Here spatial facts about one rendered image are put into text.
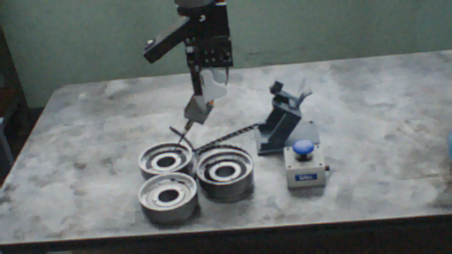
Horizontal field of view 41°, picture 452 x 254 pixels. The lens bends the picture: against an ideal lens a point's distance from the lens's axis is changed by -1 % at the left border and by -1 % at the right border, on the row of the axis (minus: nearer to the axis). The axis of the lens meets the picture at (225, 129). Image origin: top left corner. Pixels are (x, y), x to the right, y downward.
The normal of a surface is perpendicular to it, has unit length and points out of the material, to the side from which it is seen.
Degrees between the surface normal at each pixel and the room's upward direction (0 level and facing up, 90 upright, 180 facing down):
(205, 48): 90
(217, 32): 90
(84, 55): 90
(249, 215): 0
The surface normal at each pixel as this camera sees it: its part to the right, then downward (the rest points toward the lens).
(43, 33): -0.03, 0.54
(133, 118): -0.11, -0.84
